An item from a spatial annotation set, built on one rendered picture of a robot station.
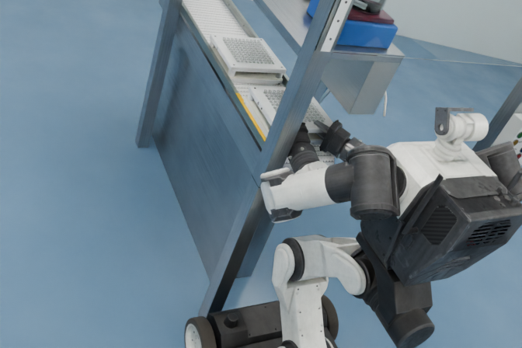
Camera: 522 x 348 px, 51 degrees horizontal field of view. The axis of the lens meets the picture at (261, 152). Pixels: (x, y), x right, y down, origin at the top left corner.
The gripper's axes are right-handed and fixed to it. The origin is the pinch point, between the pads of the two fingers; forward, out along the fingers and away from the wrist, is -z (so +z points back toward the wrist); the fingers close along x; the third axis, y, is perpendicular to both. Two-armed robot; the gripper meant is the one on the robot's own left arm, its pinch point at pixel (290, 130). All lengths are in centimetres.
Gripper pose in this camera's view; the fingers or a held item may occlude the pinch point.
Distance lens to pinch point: 181.7
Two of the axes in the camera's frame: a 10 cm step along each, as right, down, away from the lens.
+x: -3.1, 7.3, 6.1
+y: 9.2, 0.7, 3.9
